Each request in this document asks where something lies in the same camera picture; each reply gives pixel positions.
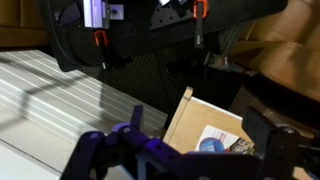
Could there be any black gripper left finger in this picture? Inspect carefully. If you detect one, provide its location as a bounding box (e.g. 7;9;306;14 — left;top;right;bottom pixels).
112;104;148;148

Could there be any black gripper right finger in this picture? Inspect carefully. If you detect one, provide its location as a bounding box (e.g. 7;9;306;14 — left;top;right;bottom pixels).
241;106;301;175

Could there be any printed colourful magazine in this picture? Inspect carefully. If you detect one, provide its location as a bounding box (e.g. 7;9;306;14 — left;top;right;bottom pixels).
194;124;255;155

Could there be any blue tin can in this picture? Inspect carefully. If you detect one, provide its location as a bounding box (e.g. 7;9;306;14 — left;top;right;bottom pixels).
198;137;228;154

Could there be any white ribbed radiator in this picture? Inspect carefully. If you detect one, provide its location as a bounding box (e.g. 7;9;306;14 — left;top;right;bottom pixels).
0;49;168;180

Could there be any silver metal table foot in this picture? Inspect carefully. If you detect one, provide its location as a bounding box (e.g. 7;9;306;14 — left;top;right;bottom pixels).
203;51;258;78

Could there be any orange black bar clamp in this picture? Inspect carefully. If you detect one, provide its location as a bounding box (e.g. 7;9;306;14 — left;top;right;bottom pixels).
93;29;112;72
192;0;209;48

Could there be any brown leather sofa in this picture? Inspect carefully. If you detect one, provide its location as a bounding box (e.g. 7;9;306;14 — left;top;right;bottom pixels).
229;0;320;103

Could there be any aluminium extrusion profile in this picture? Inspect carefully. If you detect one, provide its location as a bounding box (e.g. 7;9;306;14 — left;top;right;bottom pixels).
82;0;125;30

